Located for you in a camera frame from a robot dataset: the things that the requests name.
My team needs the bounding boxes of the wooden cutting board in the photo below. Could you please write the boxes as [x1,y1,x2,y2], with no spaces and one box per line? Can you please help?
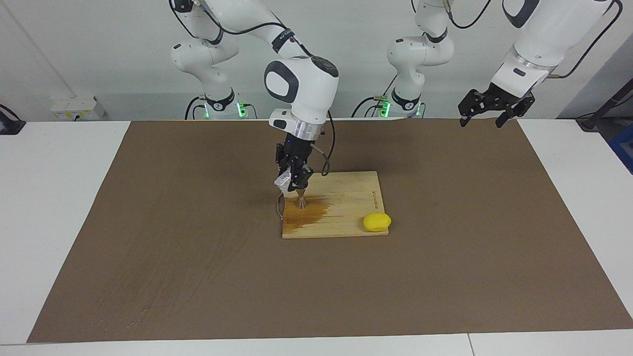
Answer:
[276,171,390,239]

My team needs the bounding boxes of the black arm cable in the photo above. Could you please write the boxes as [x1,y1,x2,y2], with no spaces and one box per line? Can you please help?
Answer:
[410,0,623,80]
[170,0,337,177]

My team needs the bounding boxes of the black clamp mount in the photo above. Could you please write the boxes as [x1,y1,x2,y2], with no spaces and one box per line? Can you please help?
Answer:
[0,104,26,135]

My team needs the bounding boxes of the black stand pole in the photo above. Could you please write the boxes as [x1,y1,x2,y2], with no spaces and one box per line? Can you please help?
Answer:
[576,79,633,132]

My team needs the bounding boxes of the yellow lemon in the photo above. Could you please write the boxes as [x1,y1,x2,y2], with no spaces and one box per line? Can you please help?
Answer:
[363,213,392,232]

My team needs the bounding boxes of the grey partition panel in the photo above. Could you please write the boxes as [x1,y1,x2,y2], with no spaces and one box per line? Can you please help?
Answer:
[558,35,633,119]

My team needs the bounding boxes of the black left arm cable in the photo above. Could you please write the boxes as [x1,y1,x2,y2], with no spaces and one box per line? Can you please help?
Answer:
[410,0,623,80]

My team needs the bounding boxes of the black base cable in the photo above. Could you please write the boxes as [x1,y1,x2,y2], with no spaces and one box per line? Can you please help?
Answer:
[351,73,399,118]
[185,95,207,120]

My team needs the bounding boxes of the black left base cable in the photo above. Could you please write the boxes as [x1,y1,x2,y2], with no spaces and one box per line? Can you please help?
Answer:
[351,73,399,118]

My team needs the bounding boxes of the blue box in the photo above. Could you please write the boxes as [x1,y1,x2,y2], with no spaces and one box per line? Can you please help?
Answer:
[607,124,633,175]

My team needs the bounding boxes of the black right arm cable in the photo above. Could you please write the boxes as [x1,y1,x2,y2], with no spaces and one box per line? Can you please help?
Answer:
[170,0,337,177]

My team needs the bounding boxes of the brown table mat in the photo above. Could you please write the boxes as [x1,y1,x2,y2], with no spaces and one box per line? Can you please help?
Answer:
[27,118,633,343]

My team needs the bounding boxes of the white wall socket box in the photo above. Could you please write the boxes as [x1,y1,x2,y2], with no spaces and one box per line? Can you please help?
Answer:
[51,96,107,121]

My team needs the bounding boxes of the black right base cable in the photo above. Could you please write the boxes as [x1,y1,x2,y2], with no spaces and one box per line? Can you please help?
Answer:
[185,95,207,120]

